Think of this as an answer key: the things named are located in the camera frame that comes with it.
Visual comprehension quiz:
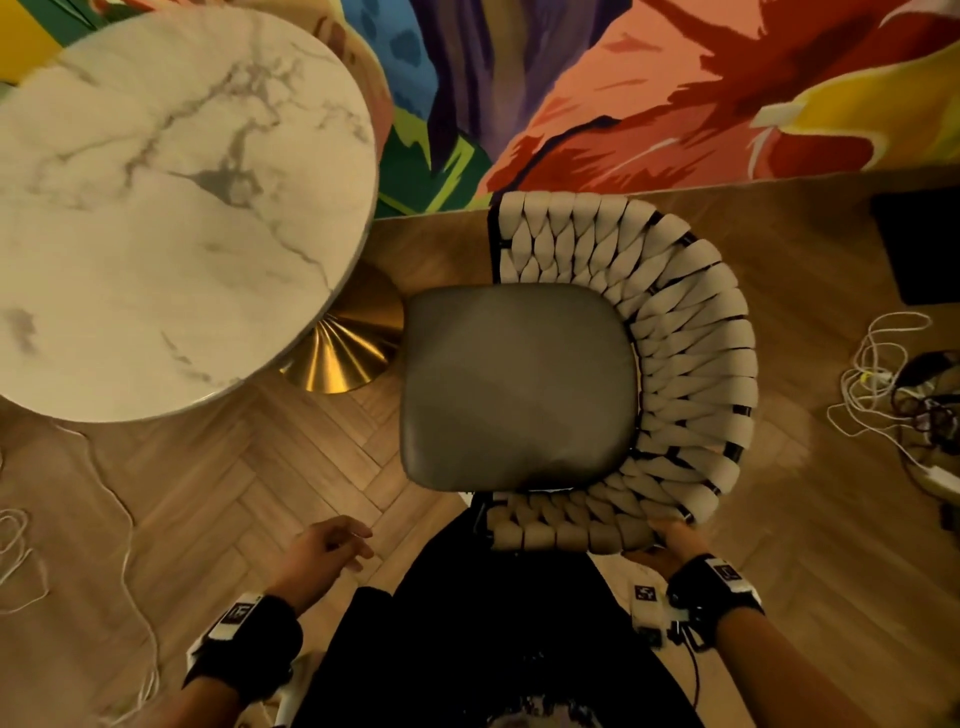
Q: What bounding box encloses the long white cable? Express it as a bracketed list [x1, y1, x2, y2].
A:
[51, 423, 163, 726]

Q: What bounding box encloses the gold table base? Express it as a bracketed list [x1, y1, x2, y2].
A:
[279, 261, 406, 396]

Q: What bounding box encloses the black wrist strap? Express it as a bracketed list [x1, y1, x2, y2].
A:
[666, 553, 768, 652]
[183, 592, 306, 708]

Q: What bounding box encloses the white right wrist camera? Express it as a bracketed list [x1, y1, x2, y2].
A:
[630, 580, 670, 651]

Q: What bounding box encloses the person's left hand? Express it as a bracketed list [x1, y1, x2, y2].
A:
[265, 516, 375, 613]

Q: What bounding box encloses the looped white cable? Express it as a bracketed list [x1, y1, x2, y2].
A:
[0, 450, 52, 618]

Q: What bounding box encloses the black left wrist strap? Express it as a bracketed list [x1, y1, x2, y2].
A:
[183, 592, 306, 708]

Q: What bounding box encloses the black cable tangle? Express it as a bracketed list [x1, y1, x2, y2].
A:
[891, 351, 960, 454]

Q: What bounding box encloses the person's left forearm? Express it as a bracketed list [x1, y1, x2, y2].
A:
[129, 673, 243, 728]

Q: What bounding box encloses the person's right forearm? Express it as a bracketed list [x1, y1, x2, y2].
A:
[714, 604, 880, 728]

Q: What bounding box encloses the white cable bundle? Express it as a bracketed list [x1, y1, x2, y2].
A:
[826, 310, 936, 468]

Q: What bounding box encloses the black flat box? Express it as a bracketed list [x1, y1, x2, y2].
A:
[871, 187, 960, 307]

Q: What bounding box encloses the person's black clothing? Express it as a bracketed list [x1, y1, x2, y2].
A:
[291, 508, 708, 728]

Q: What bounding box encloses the black right wrist strap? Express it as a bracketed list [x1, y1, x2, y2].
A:
[666, 553, 768, 652]

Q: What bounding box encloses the grey leather seat cushion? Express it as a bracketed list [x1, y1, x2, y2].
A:
[399, 283, 640, 494]

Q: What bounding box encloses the cream woven chair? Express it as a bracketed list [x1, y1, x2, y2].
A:
[471, 190, 760, 555]

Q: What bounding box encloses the person's right hand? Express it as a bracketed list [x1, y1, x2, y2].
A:
[622, 519, 715, 583]

